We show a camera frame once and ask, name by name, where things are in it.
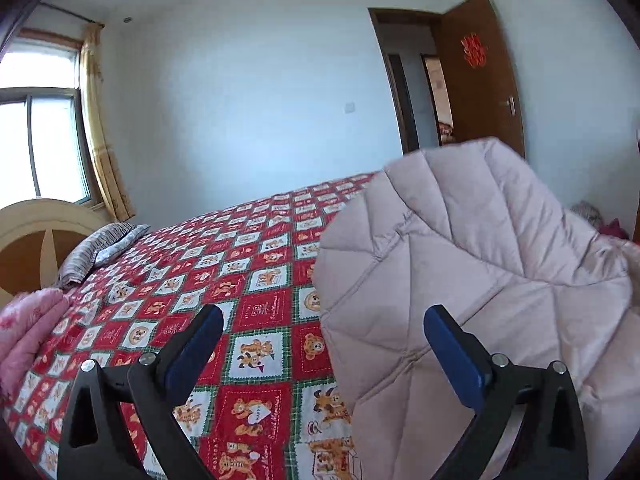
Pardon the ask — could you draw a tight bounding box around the red bear-print bedspread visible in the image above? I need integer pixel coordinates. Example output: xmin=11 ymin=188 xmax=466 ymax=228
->
xmin=0 ymin=171 xmax=383 ymax=480

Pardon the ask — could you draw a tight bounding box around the window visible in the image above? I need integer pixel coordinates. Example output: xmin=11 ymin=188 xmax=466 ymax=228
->
xmin=0 ymin=30 xmax=106 ymax=208

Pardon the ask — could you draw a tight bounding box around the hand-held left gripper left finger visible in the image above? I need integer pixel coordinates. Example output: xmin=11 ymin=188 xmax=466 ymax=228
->
xmin=56 ymin=304 xmax=225 ymax=480

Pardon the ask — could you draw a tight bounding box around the grey patterned pillow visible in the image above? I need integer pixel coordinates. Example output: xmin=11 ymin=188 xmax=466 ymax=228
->
xmin=92 ymin=224 xmax=151 ymax=268

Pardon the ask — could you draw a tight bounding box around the light pink puffer jacket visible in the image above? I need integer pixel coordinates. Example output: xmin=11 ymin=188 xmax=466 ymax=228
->
xmin=309 ymin=136 xmax=640 ymax=480

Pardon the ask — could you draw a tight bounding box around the yellow lace curtain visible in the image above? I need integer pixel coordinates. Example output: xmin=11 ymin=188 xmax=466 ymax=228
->
xmin=80 ymin=22 xmax=137 ymax=222

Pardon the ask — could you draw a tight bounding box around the cream and brown headboard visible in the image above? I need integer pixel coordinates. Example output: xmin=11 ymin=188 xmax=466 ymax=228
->
xmin=0 ymin=198 xmax=112 ymax=311

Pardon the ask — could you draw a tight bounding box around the striped pillow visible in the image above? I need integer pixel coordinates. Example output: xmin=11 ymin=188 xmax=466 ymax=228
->
xmin=56 ymin=222 xmax=138 ymax=289

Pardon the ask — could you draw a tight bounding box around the red paper door decoration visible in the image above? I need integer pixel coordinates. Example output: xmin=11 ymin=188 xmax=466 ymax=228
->
xmin=460 ymin=33 xmax=482 ymax=69

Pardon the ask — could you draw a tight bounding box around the folded pink floral quilt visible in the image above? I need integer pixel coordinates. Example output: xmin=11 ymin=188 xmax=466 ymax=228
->
xmin=0 ymin=287 xmax=71 ymax=401

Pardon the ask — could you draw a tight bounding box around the brown wooden door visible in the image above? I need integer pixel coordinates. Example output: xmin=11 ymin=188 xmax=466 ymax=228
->
xmin=433 ymin=0 xmax=527 ymax=161

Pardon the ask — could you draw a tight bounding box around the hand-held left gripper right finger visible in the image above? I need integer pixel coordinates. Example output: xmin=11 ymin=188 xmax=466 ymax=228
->
xmin=423 ymin=305 xmax=590 ymax=480

